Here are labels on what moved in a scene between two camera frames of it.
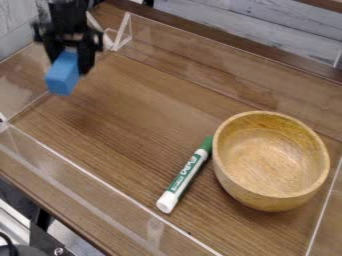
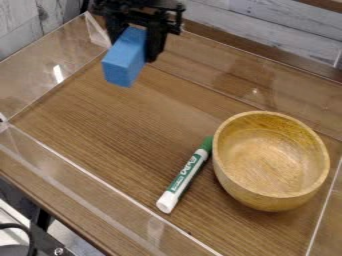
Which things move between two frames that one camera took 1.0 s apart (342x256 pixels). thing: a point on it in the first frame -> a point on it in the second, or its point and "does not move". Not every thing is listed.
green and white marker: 167,203 does not move
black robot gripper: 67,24 -> 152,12
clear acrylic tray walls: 198,148 does not move
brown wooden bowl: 271,161 does not move
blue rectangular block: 63,73 -> 123,63
